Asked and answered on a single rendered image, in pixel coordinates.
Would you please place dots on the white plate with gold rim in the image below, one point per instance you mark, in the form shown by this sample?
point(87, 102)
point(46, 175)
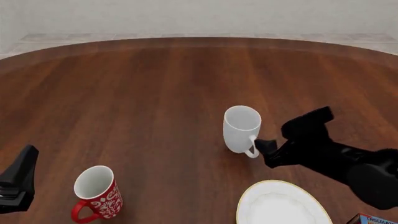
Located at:
point(280, 205)

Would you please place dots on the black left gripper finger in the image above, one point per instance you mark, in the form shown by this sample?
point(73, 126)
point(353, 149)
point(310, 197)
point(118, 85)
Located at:
point(22, 168)

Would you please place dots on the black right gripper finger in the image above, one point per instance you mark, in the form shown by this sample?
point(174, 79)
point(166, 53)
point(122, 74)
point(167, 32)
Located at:
point(265, 145)

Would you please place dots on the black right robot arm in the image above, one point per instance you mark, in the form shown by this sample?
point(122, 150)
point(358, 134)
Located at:
point(357, 168)

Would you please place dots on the printed chocolate food box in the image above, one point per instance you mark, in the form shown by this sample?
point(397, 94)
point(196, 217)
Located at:
point(377, 219)

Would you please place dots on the white mug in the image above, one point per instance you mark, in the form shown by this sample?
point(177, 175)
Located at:
point(237, 137)

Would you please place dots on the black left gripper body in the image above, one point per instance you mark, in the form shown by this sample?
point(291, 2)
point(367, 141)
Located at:
point(15, 198)

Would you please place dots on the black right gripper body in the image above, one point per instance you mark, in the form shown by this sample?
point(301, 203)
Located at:
point(281, 155)

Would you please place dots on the red patterned mug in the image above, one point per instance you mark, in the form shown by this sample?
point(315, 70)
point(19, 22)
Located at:
point(105, 200)

